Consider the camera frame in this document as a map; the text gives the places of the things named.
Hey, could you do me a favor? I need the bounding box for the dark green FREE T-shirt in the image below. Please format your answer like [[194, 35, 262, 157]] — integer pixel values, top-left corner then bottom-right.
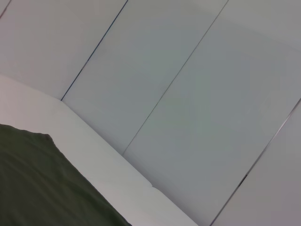
[[0, 124, 133, 226]]

